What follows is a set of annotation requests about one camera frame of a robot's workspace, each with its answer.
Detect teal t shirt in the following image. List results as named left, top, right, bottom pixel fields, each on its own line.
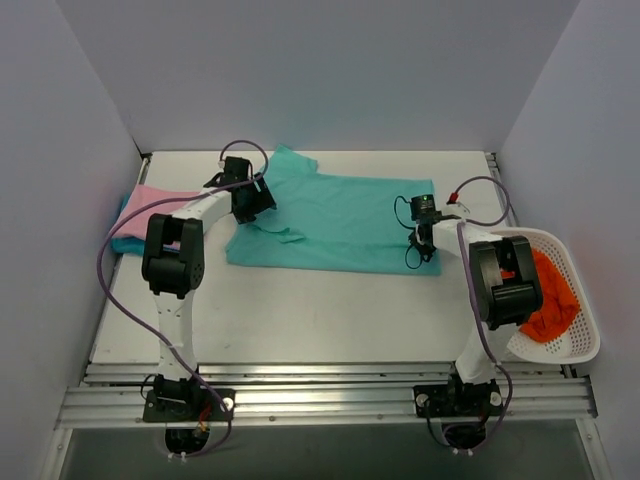
left=225, top=146, right=441, bottom=276

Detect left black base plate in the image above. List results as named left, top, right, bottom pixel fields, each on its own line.
left=142, top=388, right=236, bottom=423

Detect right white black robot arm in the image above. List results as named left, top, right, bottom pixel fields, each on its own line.
left=407, top=194, right=543, bottom=413

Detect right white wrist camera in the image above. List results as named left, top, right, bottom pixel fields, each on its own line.
left=446, top=191, right=468, bottom=211

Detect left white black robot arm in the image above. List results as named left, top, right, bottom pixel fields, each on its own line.
left=142, top=156, right=276, bottom=419

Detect folded teal t shirt underneath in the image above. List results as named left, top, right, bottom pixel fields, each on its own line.
left=110, top=194, right=149, bottom=256

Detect black looped cable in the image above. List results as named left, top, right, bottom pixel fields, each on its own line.
left=393, top=194, right=436, bottom=270

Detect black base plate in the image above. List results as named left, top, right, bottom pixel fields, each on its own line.
left=413, top=382, right=503, bottom=418
left=142, top=388, right=236, bottom=423

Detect aluminium rail frame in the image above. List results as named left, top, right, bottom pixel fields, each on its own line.
left=58, top=151, right=596, bottom=430

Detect folded pink t shirt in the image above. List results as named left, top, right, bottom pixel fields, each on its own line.
left=130, top=185, right=198, bottom=218

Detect orange t shirt in basket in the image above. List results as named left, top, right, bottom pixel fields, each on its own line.
left=520, top=249, right=580, bottom=343

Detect white plastic perforated basket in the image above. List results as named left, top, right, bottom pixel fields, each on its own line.
left=494, top=227, right=601, bottom=365

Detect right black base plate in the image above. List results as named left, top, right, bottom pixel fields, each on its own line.
left=413, top=382, right=503, bottom=418

